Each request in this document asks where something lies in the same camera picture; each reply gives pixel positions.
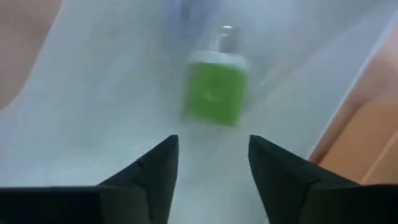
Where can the orange plastic bin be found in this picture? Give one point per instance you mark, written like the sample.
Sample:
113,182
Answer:
357,140

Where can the green bottle with white cap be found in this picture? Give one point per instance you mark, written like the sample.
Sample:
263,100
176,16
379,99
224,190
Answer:
214,93

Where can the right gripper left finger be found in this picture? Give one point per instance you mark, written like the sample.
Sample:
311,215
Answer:
130,202

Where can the white plastic bin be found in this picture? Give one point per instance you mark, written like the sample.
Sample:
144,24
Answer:
93,109

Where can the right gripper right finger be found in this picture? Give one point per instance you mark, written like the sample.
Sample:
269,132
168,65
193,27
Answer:
298,199

